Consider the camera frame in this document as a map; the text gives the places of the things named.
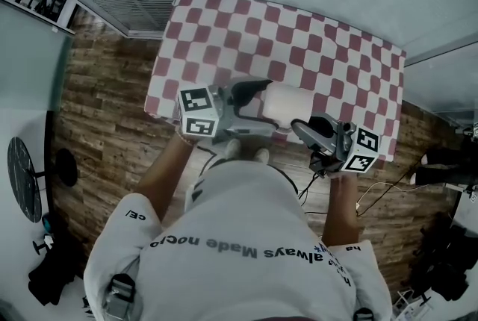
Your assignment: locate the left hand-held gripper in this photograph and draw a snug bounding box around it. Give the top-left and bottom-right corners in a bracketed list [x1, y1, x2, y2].
[177, 76, 288, 144]

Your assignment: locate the person's white printed t-shirt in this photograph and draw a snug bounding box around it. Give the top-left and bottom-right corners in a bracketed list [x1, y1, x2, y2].
[84, 160, 393, 321]

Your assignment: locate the person's left forearm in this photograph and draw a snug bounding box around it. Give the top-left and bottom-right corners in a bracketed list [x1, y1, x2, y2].
[136, 132, 196, 223]

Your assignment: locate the white wire rack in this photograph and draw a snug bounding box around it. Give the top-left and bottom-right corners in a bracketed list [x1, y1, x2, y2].
[391, 287, 438, 321]

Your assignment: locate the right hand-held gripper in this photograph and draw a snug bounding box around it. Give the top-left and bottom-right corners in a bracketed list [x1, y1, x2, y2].
[290, 115, 381, 179]

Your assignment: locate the white floor cable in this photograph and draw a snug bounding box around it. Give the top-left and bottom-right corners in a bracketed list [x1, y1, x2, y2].
[354, 181, 416, 216]

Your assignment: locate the cream ceramic mug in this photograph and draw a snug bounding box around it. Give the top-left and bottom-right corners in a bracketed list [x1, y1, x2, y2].
[262, 83, 314, 134]

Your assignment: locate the red white checkered tablecloth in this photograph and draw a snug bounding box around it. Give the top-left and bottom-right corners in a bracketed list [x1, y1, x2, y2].
[143, 0, 408, 163]

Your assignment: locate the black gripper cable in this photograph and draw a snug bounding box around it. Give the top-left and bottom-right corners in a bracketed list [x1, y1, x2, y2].
[196, 145, 225, 178]
[297, 169, 329, 216]

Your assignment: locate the small black stand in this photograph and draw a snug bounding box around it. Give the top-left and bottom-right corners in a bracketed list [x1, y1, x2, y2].
[32, 235, 55, 257]

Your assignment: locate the round black marble side table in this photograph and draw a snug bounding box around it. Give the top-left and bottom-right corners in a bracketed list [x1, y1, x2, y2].
[7, 136, 79, 224]

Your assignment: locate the person's right forearm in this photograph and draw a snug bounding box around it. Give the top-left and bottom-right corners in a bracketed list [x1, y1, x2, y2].
[320, 172, 360, 249]

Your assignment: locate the person's left shoe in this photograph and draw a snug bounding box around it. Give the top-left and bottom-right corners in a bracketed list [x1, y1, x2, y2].
[225, 138, 243, 161]

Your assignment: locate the pile of black bags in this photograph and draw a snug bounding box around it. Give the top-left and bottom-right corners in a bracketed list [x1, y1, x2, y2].
[409, 214, 474, 302]

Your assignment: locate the black bag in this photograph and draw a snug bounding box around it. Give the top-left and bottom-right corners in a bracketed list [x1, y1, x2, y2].
[28, 248, 78, 308]

